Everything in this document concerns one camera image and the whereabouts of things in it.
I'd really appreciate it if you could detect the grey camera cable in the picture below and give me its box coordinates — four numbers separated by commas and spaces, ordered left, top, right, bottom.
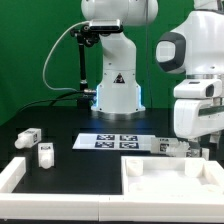
42, 20, 91, 92

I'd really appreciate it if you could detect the grey camera on stand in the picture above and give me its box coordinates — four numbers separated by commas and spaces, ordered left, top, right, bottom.
89, 20, 121, 33

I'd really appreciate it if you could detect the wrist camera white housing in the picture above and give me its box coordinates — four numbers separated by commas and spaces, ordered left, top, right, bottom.
173, 79, 222, 99

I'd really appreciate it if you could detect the white sheet with tags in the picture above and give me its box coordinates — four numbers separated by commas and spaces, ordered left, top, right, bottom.
73, 133, 156, 151

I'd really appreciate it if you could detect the black cable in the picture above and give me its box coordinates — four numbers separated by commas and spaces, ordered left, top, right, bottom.
18, 90, 88, 115

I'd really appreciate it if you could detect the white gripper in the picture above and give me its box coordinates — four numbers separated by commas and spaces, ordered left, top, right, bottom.
174, 99, 224, 157

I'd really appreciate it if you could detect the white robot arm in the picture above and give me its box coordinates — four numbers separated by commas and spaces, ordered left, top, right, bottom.
81, 0, 224, 150

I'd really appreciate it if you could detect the white square table top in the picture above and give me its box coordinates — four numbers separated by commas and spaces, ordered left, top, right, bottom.
121, 156, 224, 196

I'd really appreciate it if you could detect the white U-shaped fence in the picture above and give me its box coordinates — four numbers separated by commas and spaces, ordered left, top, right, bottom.
0, 157, 224, 223

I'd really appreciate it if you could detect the black camera stand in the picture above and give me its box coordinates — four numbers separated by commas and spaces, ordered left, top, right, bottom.
70, 25, 99, 109

